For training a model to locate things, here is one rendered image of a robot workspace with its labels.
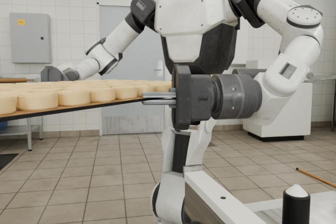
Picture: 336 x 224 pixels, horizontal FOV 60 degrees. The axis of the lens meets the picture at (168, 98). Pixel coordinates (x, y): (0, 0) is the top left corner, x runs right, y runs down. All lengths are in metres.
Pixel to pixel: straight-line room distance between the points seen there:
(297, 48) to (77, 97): 0.49
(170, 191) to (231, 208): 0.71
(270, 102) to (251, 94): 0.05
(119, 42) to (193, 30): 0.37
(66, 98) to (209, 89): 0.25
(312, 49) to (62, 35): 4.31
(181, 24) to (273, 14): 0.31
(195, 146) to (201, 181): 0.59
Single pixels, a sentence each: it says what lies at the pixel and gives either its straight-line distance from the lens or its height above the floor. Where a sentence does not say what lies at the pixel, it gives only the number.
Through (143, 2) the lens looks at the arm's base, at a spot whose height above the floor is 1.31.
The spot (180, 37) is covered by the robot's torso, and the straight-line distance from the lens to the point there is 1.03.
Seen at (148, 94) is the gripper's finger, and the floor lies 1.01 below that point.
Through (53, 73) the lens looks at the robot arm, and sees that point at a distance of 0.90.
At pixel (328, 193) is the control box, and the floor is 0.84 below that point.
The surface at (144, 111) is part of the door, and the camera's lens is 4.81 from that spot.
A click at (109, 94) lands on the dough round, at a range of 0.48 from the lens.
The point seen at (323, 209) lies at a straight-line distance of 0.53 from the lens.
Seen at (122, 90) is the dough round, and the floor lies 1.02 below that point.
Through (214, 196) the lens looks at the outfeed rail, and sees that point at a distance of 0.37.
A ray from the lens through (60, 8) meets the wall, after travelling 4.85.
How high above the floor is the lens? 1.05
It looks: 6 degrees down
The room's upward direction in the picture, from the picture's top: straight up
